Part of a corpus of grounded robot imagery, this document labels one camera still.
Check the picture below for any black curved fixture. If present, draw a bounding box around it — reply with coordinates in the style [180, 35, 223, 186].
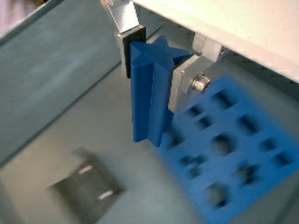
[51, 148, 123, 224]

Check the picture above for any blue foam shape board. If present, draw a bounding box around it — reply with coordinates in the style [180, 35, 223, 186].
[159, 76, 299, 224]

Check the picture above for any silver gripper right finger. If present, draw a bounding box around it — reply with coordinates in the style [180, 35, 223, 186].
[168, 33, 228, 112]

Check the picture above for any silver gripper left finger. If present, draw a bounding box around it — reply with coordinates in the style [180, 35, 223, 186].
[99, 0, 146, 78]

